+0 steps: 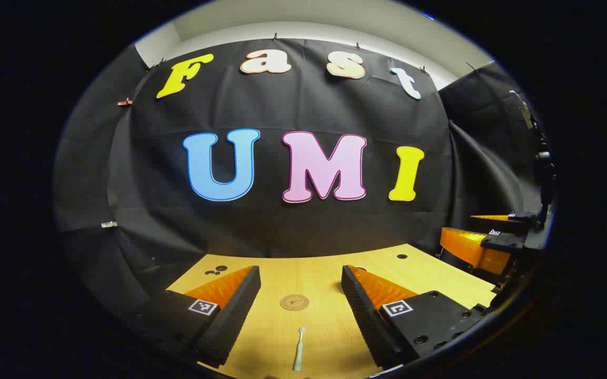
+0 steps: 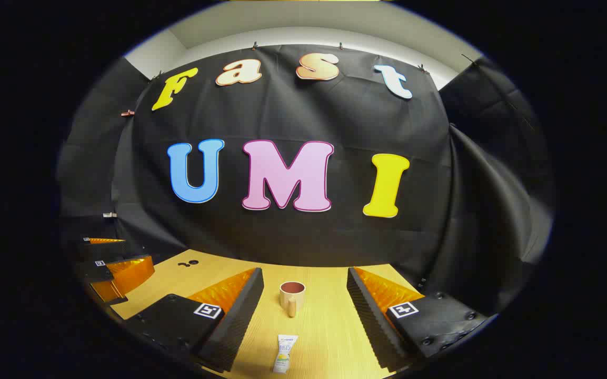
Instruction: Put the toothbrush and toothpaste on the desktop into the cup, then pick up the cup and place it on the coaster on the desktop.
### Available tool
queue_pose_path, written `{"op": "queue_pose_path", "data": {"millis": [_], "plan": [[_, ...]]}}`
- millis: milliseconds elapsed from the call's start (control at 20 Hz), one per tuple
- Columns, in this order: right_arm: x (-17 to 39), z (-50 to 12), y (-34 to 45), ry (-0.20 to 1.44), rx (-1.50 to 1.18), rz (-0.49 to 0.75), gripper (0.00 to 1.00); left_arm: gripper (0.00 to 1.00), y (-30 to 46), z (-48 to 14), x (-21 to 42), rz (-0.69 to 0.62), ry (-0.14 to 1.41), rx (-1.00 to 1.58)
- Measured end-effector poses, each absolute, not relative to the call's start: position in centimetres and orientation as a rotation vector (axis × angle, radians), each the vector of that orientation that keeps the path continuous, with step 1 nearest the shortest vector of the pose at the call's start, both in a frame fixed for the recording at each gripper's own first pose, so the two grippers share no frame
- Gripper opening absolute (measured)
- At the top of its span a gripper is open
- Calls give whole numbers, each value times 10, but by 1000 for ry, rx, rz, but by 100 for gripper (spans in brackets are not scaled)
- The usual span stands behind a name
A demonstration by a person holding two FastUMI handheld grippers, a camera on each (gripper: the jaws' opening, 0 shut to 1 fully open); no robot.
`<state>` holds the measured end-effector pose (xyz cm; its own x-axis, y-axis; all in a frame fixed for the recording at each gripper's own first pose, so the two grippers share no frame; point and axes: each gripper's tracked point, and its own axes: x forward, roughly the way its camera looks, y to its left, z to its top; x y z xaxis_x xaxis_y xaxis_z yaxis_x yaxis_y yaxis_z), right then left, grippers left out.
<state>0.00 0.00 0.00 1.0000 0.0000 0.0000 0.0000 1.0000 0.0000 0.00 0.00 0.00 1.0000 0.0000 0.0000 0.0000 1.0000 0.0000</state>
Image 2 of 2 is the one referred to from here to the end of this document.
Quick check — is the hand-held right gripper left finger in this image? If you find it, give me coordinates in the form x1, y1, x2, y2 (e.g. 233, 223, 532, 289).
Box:
124, 267, 265, 373

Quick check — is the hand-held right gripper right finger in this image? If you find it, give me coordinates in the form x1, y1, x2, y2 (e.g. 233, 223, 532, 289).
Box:
346, 266, 488, 372

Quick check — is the beige cup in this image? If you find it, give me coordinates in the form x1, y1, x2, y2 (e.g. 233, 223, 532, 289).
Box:
280, 281, 306, 318

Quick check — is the white toothpaste tube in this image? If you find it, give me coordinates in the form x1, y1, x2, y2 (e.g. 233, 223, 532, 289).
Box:
273, 334, 299, 374

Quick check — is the wooden desktop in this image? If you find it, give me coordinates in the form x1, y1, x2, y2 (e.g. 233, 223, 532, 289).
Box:
110, 249, 425, 379

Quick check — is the black backdrop cloth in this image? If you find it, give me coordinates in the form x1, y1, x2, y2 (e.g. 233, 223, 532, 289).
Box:
57, 44, 554, 316

